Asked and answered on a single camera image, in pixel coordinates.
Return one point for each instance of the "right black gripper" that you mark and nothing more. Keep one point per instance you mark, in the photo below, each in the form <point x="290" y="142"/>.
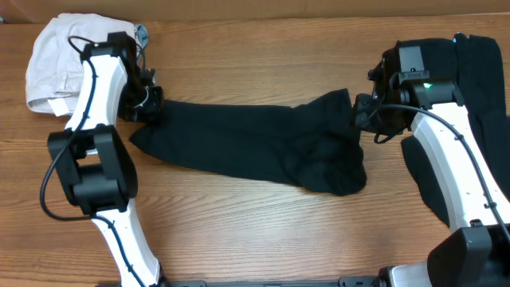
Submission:
<point x="362" y="119"/>

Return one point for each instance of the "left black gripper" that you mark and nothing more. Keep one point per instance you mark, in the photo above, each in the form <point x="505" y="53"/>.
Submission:
<point x="147" y="104"/>

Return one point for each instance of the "black t-shirt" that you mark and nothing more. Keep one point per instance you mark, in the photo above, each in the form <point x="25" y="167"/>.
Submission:
<point x="309" y="146"/>

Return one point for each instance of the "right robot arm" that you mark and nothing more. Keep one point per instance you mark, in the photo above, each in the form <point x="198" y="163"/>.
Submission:
<point x="407" y="96"/>

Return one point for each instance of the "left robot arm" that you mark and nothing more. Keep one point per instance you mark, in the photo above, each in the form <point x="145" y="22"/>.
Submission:
<point x="94" y="168"/>

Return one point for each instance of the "black clothes pile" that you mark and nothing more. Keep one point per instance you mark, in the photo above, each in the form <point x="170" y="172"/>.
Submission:
<point x="476" y="65"/>

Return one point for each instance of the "folded light blue garment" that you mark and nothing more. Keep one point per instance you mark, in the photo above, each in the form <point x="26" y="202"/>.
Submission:
<point x="142" y="39"/>

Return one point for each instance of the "folded beige shorts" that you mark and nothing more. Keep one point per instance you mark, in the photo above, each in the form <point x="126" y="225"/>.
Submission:
<point x="55" y="74"/>

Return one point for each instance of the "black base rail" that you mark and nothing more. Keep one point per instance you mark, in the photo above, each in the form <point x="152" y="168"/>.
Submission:
<point x="271" y="283"/>

